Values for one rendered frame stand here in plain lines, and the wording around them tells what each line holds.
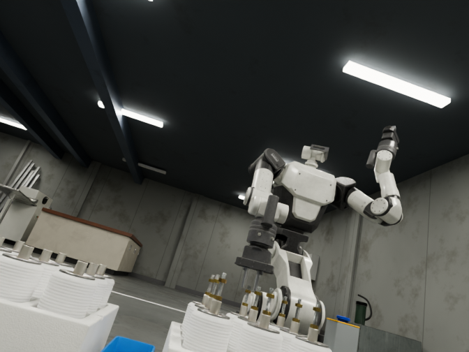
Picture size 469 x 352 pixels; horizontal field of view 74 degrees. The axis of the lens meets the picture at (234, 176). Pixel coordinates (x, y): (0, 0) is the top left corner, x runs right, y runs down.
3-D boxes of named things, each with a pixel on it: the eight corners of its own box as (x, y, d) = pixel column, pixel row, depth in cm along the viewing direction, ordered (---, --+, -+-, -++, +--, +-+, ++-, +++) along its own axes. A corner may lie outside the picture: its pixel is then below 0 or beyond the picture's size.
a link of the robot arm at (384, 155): (398, 144, 146) (393, 162, 140) (394, 159, 154) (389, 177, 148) (373, 140, 151) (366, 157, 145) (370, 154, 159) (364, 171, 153)
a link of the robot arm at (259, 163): (247, 179, 149) (251, 160, 158) (262, 188, 151) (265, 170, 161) (261, 165, 141) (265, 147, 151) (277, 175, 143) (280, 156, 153)
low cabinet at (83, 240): (130, 276, 874) (142, 244, 906) (116, 276, 647) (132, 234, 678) (61, 256, 857) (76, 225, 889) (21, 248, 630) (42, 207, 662)
